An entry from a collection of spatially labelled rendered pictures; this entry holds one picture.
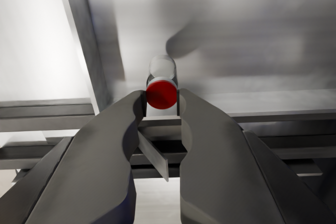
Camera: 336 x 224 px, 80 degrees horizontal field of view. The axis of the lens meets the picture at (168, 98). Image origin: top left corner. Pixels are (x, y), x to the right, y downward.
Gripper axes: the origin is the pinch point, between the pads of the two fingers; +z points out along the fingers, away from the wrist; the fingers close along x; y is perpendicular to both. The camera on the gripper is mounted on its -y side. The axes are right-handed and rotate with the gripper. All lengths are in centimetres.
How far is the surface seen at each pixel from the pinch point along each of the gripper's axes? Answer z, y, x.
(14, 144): 7.3, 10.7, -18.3
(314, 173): 4.1, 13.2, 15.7
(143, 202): 7.2, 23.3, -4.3
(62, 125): 5.3, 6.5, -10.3
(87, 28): 5.8, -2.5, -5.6
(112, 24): 7.2, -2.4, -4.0
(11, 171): 94, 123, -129
